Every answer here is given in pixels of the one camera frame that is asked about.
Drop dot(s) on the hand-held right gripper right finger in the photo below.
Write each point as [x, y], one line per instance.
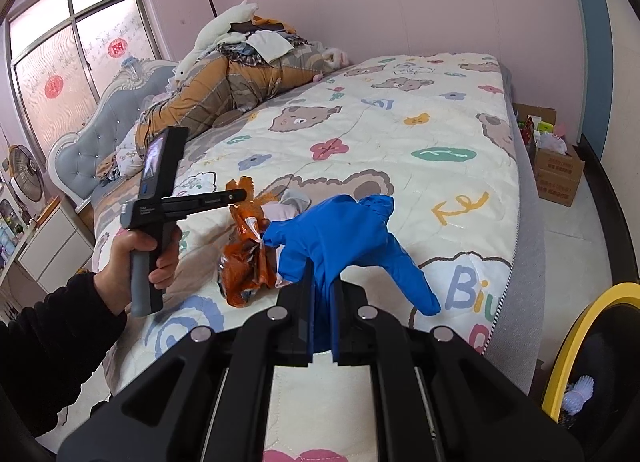
[338, 322]

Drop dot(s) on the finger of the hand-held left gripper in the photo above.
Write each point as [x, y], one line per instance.
[210, 202]

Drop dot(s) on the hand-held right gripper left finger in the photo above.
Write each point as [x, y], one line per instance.
[306, 322]

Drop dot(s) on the orange snack wrapper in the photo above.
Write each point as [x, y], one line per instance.
[245, 262]

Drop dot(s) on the blue rubber glove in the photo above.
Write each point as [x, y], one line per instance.
[340, 237]

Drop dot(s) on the yellow rimmed trash bin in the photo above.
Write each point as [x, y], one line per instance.
[575, 327]

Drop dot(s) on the person's left forearm black sleeve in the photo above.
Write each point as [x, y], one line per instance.
[55, 342]

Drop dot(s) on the person's left hand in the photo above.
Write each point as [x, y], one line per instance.
[117, 272]

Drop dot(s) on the grey cloth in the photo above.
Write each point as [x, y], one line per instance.
[297, 199]

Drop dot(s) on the grey tufted headboard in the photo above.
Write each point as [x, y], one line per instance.
[95, 142]

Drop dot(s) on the white cabinet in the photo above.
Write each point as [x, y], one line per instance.
[50, 247]

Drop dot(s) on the brown plaid quilt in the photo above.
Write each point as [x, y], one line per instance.
[240, 82]

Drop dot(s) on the white standing fan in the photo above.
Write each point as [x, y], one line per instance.
[27, 172]

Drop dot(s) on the pile of clothes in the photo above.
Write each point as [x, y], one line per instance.
[270, 40]

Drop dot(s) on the white plush toy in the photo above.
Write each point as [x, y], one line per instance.
[220, 27]

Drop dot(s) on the window with red stickers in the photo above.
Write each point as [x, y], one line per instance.
[65, 57]

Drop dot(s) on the pink plush toy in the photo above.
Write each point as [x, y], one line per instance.
[335, 60]

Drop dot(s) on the printed bear blanket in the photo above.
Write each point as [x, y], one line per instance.
[400, 142]

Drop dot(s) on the grey bed base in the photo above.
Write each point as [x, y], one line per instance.
[530, 262]

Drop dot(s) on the large printed cardboard box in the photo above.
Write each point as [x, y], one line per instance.
[557, 177]

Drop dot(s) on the small open cardboard box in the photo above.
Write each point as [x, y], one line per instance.
[542, 115]

